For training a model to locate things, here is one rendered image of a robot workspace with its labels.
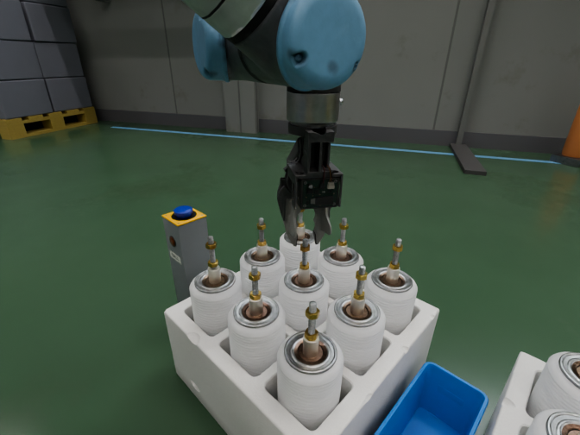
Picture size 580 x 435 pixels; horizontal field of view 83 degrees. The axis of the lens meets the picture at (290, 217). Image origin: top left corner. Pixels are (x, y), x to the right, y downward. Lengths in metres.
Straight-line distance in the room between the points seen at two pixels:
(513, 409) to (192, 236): 0.63
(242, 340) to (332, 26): 0.44
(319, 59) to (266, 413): 0.45
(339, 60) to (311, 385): 0.38
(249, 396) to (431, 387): 0.36
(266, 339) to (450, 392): 0.36
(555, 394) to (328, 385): 0.31
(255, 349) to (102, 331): 0.53
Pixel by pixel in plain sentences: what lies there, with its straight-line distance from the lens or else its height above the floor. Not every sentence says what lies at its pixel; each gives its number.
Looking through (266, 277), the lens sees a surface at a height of 0.23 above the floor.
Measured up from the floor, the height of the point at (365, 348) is 0.22.
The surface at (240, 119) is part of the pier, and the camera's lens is 3.16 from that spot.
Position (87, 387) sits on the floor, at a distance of 0.89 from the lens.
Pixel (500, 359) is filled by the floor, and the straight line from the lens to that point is 0.97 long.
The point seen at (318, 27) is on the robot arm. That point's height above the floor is 0.65.
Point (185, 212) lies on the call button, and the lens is 0.73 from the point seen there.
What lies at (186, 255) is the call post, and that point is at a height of 0.24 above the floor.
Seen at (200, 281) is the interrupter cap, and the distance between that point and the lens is 0.64.
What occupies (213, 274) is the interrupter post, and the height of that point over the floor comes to 0.27.
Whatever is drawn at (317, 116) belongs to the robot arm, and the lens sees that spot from 0.46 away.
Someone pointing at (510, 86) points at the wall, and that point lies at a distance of 3.02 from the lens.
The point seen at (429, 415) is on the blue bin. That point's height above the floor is 0.00.
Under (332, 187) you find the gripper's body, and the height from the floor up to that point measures 0.46.
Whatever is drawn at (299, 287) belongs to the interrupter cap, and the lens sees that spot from 0.61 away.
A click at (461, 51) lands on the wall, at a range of 2.94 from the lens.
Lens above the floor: 0.63
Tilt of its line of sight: 26 degrees down
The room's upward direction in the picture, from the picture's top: 1 degrees clockwise
